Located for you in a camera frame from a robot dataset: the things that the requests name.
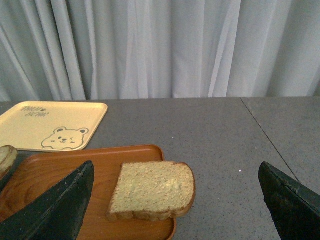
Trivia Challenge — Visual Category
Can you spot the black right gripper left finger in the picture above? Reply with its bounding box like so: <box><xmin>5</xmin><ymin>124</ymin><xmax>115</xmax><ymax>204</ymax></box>
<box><xmin>0</xmin><ymin>160</ymin><xmax>95</xmax><ymax>240</ymax></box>

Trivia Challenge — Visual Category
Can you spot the bread slice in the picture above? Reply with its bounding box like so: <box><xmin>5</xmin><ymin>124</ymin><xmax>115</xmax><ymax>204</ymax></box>
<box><xmin>107</xmin><ymin>161</ymin><xmax>196</xmax><ymax>222</ymax></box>
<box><xmin>0</xmin><ymin>145</ymin><xmax>18</xmax><ymax>180</ymax></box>

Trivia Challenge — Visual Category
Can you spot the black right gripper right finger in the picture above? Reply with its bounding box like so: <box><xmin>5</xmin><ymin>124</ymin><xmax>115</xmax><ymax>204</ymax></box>
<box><xmin>258</xmin><ymin>161</ymin><xmax>320</xmax><ymax>240</ymax></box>

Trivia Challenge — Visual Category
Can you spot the brown wooden tray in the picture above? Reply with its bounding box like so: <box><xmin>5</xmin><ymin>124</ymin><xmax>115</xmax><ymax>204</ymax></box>
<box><xmin>0</xmin><ymin>145</ymin><xmax>177</xmax><ymax>240</ymax></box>

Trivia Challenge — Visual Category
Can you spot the white curtain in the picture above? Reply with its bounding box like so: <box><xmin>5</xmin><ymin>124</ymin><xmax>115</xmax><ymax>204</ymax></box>
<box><xmin>0</xmin><ymin>0</ymin><xmax>320</xmax><ymax>101</ymax></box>

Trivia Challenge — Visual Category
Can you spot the yellow bear tray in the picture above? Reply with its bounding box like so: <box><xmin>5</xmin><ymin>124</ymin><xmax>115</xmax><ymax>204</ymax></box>
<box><xmin>0</xmin><ymin>101</ymin><xmax>108</xmax><ymax>152</ymax></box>

